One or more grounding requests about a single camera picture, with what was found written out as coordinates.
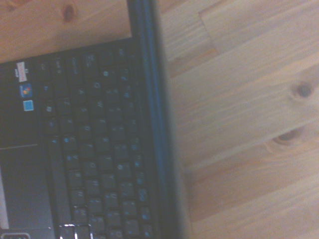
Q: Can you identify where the black ASUS laptop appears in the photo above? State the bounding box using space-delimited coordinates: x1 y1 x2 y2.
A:
0 0 194 239

